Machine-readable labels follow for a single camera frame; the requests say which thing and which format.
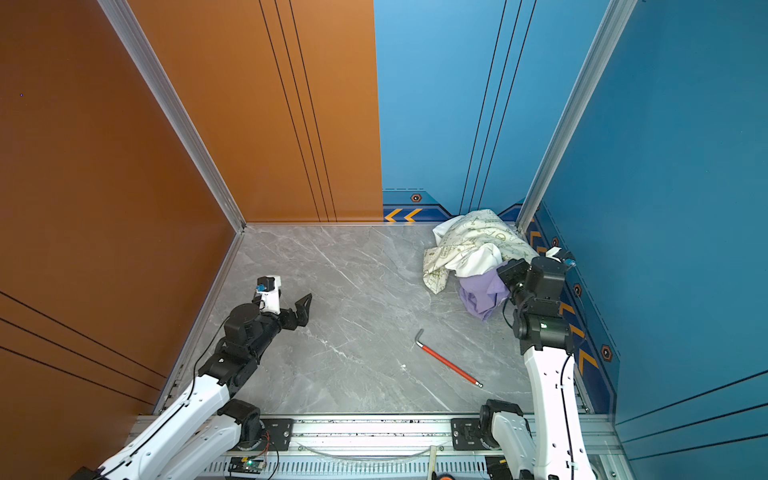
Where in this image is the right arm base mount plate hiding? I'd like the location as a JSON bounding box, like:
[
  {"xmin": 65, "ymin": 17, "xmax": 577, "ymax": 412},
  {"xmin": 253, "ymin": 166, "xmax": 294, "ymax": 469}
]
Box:
[{"xmin": 450, "ymin": 417, "xmax": 489, "ymax": 451}]

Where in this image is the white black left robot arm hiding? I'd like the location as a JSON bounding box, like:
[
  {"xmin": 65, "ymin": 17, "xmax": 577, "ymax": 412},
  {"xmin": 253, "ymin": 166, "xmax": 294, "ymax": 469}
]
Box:
[{"xmin": 71, "ymin": 290, "xmax": 313, "ymax": 479}]

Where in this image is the cream green-printed cloth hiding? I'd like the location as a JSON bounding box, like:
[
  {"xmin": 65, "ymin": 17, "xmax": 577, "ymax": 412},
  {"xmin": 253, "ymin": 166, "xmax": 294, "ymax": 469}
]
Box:
[{"xmin": 422, "ymin": 209, "xmax": 537, "ymax": 294}]

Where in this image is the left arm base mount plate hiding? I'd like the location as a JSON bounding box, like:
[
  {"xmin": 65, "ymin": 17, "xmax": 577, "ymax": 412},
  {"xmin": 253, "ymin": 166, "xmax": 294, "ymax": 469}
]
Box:
[{"xmin": 258, "ymin": 418, "xmax": 294, "ymax": 452}]

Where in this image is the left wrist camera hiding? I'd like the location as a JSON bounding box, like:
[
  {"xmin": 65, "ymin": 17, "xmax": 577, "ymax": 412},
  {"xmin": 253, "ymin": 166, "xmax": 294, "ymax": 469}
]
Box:
[{"xmin": 253, "ymin": 275, "xmax": 281, "ymax": 315}]

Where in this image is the red handled hook tool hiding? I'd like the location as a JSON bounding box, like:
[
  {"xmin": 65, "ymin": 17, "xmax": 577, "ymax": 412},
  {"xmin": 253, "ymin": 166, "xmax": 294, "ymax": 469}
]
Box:
[{"xmin": 413, "ymin": 328, "xmax": 484, "ymax": 389}]

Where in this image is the green circuit board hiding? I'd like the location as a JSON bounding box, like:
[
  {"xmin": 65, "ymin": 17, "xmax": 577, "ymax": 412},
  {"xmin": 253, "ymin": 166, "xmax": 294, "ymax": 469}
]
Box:
[{"xmin": 227, "ymin": 457, "xmax": 267, "ymax": 476}]

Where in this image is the purple printed shirt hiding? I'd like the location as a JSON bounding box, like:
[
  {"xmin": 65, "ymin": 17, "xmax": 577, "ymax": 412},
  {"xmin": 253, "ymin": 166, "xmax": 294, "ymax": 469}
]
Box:
[{"xmin": 459, "ymin": 269, "xmax": 509, "ymax": 322}]

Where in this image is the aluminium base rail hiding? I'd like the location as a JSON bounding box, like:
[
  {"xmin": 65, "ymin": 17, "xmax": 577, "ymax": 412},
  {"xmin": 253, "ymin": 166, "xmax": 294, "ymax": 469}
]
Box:
[{"xmin": 194, "ymin": 413, "xmax": 509, "ymax": 479}]

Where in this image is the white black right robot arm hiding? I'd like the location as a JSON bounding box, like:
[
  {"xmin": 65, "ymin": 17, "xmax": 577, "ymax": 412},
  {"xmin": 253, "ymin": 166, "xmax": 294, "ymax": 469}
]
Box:
[{"xmin": 479, "ymin": 247, "xmax": 595, "ymax": 479}]

